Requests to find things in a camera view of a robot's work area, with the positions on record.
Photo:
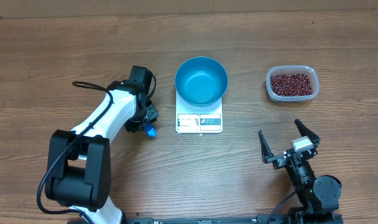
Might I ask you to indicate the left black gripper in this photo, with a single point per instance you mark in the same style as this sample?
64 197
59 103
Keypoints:
132 126

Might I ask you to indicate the red beans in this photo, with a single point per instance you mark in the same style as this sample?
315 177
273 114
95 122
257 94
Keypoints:
293 84

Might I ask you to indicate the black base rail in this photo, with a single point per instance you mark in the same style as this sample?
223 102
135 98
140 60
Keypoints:
204 220

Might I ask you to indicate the blue metal bowl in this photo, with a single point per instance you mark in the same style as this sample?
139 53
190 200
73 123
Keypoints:
201 81

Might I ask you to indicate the white digital kitchen scale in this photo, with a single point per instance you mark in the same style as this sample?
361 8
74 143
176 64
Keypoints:
198 120

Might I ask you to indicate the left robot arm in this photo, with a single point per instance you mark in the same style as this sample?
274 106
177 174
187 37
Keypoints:
78 176

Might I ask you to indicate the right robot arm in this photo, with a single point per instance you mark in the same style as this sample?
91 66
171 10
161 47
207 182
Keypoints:
314 199

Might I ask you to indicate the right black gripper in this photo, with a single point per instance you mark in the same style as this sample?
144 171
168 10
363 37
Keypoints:
278 159

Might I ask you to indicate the clear plastic container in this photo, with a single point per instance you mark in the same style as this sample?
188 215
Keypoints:
287 69

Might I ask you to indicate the blue plastic measuring scoop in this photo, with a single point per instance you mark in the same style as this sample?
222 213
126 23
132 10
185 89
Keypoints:
150 130

